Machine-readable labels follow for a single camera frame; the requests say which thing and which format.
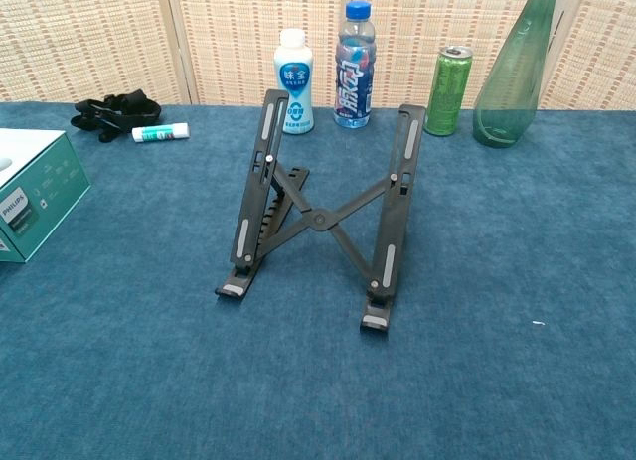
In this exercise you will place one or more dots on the white green glue stick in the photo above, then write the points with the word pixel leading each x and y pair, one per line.
pixel 159 132

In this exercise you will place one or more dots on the bamboo folding screen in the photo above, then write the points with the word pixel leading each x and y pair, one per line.
pixel 99 43

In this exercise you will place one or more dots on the blue capped sports drink bottle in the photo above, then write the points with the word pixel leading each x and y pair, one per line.
pixel 354 82

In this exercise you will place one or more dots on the green drink can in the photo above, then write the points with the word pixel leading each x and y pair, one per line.
pixel 447 92

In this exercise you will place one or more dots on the blue table cloth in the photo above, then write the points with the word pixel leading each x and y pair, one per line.
pixel 149 380

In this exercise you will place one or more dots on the green glass spray bottle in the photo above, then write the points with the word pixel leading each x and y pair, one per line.
pixel 512 82

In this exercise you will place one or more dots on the teal Philips speaker box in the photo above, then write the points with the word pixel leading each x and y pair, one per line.
pixel 45 201

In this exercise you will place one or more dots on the black silver folding laptop stand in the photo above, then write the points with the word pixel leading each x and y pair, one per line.
pixel 318 219

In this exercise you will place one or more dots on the white yogurt drink bottle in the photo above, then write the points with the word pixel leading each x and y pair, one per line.
pixel 294 82

